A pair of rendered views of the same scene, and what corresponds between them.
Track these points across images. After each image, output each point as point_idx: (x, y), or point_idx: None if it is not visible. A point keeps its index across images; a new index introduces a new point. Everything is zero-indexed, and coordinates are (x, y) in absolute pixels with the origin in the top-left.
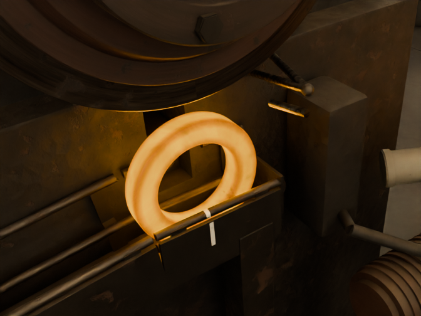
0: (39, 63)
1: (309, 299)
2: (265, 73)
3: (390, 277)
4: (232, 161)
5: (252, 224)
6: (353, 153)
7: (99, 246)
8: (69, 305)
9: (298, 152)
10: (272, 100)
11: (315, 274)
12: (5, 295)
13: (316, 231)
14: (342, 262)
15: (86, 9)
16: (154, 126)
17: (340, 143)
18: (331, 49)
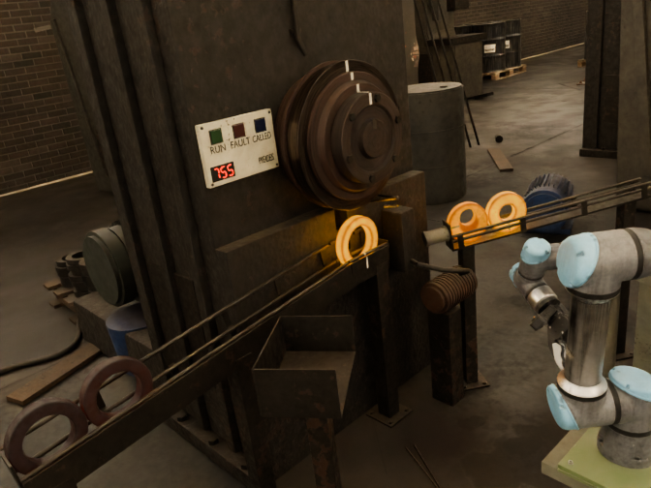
0: (324, 194)
1: (401, 326)
2: (378, 198)
3: (436, 282)
4: (369, 234)
5: (380, 260)
6: (412, 231)
7: (321, 277)
8: (325, 285)
9: (389, 236)
10: (385, 204)
11: (402, 311)
12: (292, 295)
13: (402, 270)
14: (414, 305)
15: (340, 176)
16: None
17: (406, 227)
18: (394, 194)
